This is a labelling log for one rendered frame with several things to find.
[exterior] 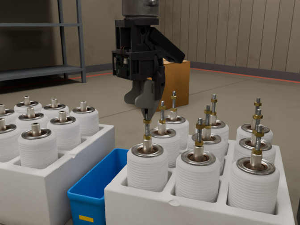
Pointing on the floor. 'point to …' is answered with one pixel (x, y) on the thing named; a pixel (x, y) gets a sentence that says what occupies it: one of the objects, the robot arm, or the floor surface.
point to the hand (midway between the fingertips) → (150, 112)
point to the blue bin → (95, 189)
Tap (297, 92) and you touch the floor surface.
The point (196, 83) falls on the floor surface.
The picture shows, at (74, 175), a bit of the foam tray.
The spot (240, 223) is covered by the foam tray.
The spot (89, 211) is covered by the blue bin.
